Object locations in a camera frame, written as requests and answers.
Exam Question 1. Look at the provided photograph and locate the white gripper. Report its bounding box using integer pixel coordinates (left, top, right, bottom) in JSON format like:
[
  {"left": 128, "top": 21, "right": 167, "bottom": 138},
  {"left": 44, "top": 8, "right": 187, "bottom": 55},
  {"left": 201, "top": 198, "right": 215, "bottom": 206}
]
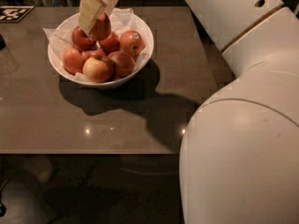
[{"left": 78, "top": 0, "right": 119, "bottom": 35}]

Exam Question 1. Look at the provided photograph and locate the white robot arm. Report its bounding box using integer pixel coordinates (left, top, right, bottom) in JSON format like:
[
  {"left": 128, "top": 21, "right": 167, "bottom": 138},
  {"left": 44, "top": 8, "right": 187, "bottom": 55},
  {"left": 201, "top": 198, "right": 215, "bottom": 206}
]
[{"left": 179, "top": 0, "right": 299, "bottom": 224}]

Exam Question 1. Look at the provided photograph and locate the dark red back-left apple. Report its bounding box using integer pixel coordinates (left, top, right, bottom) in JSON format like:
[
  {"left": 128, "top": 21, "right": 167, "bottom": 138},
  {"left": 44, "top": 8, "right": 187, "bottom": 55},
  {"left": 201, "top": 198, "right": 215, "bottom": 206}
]
[{"left": 71, "top": 26, "right": 96, "bottom": 50}]

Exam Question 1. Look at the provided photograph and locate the white ceramic bowl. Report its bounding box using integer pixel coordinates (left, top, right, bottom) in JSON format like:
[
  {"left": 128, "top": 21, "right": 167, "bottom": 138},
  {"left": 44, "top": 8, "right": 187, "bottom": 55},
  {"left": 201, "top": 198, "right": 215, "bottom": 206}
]
[{"left": 47, "top": 7, "right": 155, "bottom": 90}]

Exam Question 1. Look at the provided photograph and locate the red apple with sticker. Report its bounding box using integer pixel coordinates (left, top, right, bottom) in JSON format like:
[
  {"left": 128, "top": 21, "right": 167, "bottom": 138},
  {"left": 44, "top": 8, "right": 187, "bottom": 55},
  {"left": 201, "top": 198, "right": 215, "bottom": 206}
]
[{"left": 120, "top": 30, "right": 145, "bottom": 58}]

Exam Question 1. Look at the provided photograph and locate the yellow-red front apple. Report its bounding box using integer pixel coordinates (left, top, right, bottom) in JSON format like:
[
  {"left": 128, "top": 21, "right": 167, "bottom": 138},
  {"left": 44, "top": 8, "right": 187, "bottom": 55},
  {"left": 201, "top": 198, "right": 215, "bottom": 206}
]
[{"left": 82, "top": 56, "right": 115, "bottom": 83}]

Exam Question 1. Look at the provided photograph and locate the black white fiducial marker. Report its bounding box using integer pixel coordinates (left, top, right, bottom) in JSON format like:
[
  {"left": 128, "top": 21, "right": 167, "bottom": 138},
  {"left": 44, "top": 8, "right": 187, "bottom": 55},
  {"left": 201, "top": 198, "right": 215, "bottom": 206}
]
[{"left": 0, "top": 6, "right": 34, "bottom": 23}]

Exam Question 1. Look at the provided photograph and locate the black object at table edge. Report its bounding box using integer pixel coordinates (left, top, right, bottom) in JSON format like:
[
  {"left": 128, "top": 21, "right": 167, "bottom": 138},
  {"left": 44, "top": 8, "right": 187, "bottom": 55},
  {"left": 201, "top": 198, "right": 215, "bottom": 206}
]
[{"left": 0, "top": 34, "right": 7, "bottom": 50}]

